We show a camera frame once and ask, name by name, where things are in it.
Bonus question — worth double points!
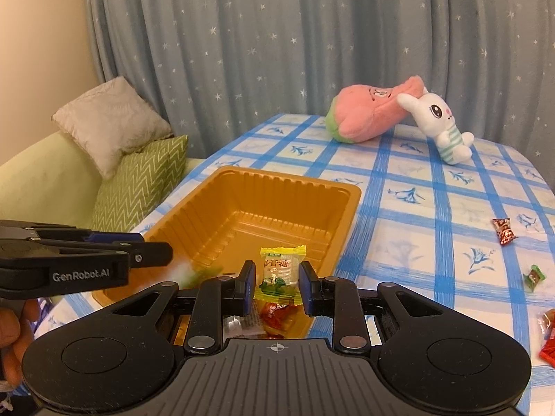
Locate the white bunny plush toy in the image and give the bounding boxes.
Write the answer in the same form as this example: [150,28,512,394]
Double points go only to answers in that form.
[396,91,475,165]

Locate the dark red wrapped candy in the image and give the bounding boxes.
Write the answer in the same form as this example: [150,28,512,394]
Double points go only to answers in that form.
[491,217,519,248]

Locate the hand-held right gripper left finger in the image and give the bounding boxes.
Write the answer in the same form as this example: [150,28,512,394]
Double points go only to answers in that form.
[104,261,256,354]

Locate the yellow green candy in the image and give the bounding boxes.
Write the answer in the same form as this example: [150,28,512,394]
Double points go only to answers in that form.
[254,245,306,308]

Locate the blue checked tablecloth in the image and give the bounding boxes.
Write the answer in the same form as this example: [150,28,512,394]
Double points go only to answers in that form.
[35,113,555,416]

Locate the light green sofa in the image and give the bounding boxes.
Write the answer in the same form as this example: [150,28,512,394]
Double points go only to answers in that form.
[0,130,209,243]

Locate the pink plush toy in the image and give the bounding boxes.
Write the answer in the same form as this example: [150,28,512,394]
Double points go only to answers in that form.
[325,76,428,144]

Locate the grey star print curtain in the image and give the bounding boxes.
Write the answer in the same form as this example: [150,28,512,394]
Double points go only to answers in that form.
[84,0,555,163]

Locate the flat red snack packet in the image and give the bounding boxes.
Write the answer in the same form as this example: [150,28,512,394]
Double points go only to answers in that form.
[539,328,555,367]

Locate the person's left hand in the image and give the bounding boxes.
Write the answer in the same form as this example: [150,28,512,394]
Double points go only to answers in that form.
[0,299,42,388]

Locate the small green wrapped candy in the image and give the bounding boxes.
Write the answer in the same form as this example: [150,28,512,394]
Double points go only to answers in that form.
[522,264,546,291]

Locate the clear snack packet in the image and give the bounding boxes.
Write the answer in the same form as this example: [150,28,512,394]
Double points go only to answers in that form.
[223,314,265,339]

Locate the orange plastic tray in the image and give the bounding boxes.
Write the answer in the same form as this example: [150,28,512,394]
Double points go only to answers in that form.
[91,165,362,341]

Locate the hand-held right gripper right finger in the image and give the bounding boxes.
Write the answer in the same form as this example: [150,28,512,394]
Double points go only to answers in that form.
[301,262,452,354]

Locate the red snack packet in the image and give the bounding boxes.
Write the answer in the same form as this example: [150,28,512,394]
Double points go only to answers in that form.
[539,328,555,367]
[258,301,304,339]

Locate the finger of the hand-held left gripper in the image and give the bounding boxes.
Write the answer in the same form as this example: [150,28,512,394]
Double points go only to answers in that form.
[26,237,174,270]
[0,220,146,245]

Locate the beige pillow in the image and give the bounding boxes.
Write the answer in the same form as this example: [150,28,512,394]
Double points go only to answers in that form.
[51,76,174,180]

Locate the green zigzag pillow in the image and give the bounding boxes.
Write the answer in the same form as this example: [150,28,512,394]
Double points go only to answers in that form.
[89,134,189,232]

